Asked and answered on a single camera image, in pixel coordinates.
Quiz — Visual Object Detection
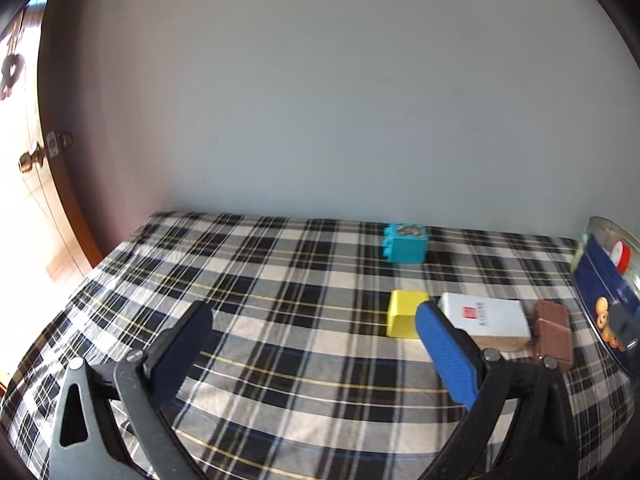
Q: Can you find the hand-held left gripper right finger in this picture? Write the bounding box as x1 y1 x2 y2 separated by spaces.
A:
415 300 573 480

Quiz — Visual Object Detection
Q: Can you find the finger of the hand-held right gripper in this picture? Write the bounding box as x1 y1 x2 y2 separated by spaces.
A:
609 305 640 353

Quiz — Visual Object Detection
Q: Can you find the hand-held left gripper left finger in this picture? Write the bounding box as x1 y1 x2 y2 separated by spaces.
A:
48 301 214 480

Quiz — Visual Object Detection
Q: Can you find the round blue cookie tin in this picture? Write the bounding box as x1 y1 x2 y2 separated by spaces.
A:
570 216 640 378

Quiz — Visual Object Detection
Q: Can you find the plain yellow toy block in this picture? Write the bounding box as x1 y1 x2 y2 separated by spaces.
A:
387 290 431 339

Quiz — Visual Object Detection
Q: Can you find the white box with red label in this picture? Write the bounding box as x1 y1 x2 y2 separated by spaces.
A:
438 292 532 356

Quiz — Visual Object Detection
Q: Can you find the brown rectangular box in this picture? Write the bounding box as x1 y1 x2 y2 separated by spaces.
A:
529 301 574 373

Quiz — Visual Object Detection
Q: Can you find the teal toy block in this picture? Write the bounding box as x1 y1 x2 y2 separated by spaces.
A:
382 222 429 265

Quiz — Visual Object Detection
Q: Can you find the black white plaid blanket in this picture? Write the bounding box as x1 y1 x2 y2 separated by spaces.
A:
0 210 640 480

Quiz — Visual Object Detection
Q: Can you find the brown wooden door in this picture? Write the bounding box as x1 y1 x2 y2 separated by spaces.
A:
0 0 106 396

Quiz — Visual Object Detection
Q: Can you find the brass door knob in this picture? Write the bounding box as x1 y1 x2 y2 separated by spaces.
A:
19 130 73 173

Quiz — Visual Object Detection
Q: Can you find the dark door ornament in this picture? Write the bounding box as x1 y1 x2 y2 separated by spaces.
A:
0 52 23 101

